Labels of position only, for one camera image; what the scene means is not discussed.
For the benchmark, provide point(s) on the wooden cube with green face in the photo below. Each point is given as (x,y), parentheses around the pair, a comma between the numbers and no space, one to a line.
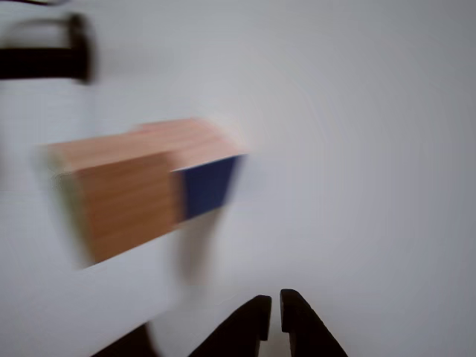
(122,201)

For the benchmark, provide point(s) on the wooden cube red blue faces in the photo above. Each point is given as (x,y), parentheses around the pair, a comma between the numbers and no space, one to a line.
(208,186)

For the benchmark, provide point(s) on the black camera stand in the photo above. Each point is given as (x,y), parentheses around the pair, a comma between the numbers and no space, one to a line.
(37,63)

